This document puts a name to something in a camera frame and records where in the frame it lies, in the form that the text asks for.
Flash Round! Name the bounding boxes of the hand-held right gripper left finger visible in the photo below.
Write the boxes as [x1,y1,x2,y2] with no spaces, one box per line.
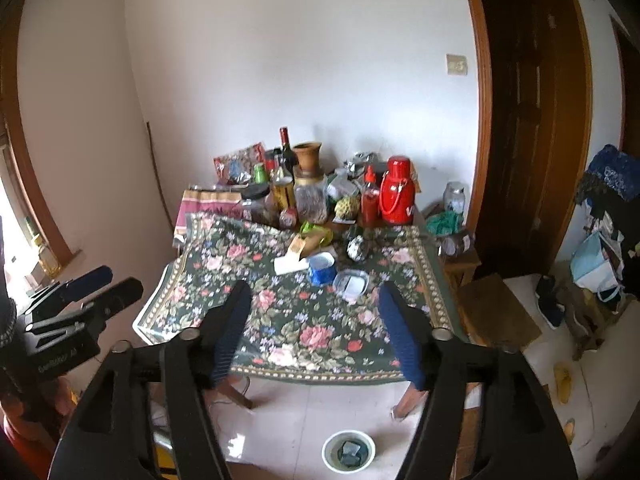
[60,280,253,480]

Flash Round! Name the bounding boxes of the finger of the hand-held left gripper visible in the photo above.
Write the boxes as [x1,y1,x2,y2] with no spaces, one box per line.
[27,266,114,318]
[25,277,145,336]

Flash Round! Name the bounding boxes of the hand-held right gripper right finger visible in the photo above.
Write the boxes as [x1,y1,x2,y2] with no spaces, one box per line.
[377,280,581,480]

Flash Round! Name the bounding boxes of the clear plastic container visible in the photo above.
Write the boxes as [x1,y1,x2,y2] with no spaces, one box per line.
[332,269,370,303]

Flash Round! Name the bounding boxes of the blue enamel mug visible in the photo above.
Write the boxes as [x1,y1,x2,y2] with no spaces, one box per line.
[306,251,337,286]

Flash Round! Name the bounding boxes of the tan carton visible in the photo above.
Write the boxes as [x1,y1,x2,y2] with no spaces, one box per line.
[287,234,326,259]

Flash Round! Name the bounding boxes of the white bowl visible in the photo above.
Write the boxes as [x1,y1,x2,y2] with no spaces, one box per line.
[321,430,377,473]

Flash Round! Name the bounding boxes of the wooden table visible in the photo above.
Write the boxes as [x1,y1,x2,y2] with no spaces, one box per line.
[215,370,481,421]

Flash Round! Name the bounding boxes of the floral tablecloth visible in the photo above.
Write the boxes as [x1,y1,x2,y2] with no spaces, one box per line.
[132,210,468,386]

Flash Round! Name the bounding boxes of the white box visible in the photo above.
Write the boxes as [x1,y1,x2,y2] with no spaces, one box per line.
[274,256,313,276]

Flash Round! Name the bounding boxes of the wooden stool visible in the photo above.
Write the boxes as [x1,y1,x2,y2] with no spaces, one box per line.
[457,272,543,351]

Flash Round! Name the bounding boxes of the person's orange clothing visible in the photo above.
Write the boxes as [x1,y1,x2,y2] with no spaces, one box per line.
[0,390,76,480]

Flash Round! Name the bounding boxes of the brown glass jar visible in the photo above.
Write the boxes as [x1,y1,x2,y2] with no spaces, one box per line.
[441,230,476,258]

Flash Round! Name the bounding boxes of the green plastic bag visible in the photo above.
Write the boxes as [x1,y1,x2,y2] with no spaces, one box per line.
[425,210,463,236]

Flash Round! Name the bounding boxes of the maroon striped cloth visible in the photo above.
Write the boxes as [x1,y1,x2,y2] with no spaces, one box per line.
[174,187,253,241]

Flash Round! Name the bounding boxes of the black-lidded brown jar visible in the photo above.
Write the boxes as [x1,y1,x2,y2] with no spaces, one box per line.
[241,185,280,226]

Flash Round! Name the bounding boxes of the thin wooden stick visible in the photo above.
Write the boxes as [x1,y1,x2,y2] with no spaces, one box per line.
[146,121,173,233]

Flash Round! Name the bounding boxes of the green packet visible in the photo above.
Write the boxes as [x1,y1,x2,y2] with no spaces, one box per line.
[299,221,333,243]

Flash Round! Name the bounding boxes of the red sauce bottle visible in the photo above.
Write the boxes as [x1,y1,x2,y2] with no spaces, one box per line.
[361,164,381,226]

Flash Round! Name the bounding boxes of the bumpy yellow-green fruit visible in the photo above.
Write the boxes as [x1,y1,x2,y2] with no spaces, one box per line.
[334,195,362,223]

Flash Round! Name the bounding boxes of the red thermos flask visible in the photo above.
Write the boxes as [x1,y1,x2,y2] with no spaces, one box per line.
[378,156,416,226]

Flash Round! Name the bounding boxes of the empty glass jar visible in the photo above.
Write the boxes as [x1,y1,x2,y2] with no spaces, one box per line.
[443,181,467,216]

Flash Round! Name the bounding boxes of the yellow liquor bottle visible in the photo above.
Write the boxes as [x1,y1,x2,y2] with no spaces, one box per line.
[270,152,296,213]

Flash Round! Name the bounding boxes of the dark shoes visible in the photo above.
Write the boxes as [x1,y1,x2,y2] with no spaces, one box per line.
[535,275,566,331]

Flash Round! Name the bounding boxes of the large glass jar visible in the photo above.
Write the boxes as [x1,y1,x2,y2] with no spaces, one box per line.
[294,167,329,223]

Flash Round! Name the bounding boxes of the clear plastic bag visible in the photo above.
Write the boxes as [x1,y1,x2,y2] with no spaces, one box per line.
[327,170,361,198]

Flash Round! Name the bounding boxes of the red snack packet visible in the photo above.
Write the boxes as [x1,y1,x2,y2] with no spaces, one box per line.
[213,143,266,186]

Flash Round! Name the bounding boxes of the yellow slipper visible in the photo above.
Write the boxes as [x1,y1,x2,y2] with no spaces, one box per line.
[554,362,573,406]

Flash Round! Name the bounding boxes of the crumpled silver foil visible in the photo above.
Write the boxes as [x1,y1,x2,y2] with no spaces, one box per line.
[344,151,388,177]

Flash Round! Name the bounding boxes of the dark wine bottle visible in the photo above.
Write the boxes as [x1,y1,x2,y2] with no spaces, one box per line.
[278,126,299,181]

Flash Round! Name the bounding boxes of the brown clay pot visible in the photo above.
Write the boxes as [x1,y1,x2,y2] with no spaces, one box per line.
[292,142,322,173]

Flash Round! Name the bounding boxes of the light blue bag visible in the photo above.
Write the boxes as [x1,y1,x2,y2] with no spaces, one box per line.
[570,230,626,293]

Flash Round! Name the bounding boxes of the dark wooden door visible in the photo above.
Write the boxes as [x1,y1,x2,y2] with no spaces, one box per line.
[472,0,593,281]

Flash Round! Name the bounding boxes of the blue patterned cloth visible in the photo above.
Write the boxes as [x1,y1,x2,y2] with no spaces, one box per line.
[575,144,640,203]

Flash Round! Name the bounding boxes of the wooden window frame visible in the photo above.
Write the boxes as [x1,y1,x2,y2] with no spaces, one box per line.
[0,10,83,268]

